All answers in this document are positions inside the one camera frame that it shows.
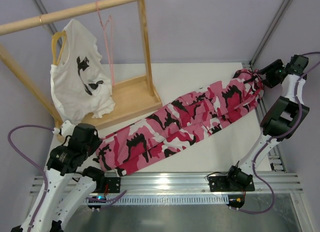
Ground pink wire hanger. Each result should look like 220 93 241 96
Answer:
95 1 115 86

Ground yellow wooden hanger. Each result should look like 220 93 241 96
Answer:
51 30 67 66

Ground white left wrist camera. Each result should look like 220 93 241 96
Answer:
53 120 75 137

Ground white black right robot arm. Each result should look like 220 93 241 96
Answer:
226 54 310 192

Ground wooden clothes rack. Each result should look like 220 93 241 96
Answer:
0 0 163 129

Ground white printed t-shirt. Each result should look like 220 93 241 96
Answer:
50 19 115 124

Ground pink camouflage trousers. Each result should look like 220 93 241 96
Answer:
94 69 264 177

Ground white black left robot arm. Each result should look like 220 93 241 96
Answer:
12 121 105 232

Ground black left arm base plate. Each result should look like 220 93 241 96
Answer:
98 177 121 194

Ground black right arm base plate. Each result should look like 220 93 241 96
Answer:
207 175 255 192

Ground slotted grey cable duct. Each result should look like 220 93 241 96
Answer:
113 194 229 206

